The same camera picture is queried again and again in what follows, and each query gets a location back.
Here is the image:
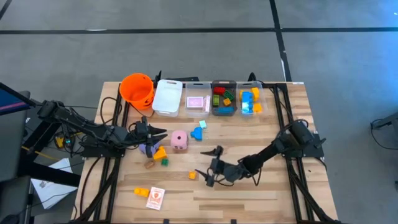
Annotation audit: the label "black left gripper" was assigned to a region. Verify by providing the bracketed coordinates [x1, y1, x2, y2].
[127, 124, 169, 147]

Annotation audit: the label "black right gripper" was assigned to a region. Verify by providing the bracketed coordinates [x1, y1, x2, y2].
[195, 145, 247, 188]

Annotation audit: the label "purple foam die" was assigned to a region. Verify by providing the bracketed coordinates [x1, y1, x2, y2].
[138, 141, 162, 158]

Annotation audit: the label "large yellow-orange toy block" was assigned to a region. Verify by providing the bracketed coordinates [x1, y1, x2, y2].
[152, 146, 169, 162]

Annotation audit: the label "pink foam die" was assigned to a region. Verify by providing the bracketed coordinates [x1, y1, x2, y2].
[170, 129, 189, 151]

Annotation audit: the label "rounded blue toy block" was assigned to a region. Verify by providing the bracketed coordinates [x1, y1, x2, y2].
[190, 126, 204, 142]

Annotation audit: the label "playing card deck box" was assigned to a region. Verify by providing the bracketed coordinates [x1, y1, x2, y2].
[186, 96, 205, 110]
[203, 94, 212, 114]
[146, 186, 166, 211]

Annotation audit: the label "white plastic bin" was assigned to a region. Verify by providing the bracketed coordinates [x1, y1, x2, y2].
[151, 79, 183, 118]

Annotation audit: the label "orange pumpkin bucket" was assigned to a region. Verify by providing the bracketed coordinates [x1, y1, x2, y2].
[119, 73, 155, 111]

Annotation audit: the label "clear plastic bin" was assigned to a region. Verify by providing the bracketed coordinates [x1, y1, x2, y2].
[236, 80, 265, 116]
[185, 81, 213, 118]

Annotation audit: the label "black floor stand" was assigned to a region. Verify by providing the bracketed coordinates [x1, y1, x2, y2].
[18, 118, 82, 188]

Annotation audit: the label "white paper sheet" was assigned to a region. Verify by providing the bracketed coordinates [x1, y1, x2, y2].
[30, 157, 78, 210]

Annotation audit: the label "blue screen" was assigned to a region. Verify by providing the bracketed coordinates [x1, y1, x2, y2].
[0, 82, 37, 116]

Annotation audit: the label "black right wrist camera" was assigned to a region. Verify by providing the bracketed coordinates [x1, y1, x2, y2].
[210, 157, 225, 175]

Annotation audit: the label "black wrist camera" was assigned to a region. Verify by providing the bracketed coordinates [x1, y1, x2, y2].
[210, 157, 225, 175]
[136, 116, 149, 133]

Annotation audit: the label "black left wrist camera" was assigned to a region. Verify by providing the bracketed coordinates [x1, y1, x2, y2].
[136, 116, 149, 133]

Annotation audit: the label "black aluminium frame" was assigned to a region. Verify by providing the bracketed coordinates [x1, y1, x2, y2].
[259, 81, 343, 224]
[73, 81, 131, 223]

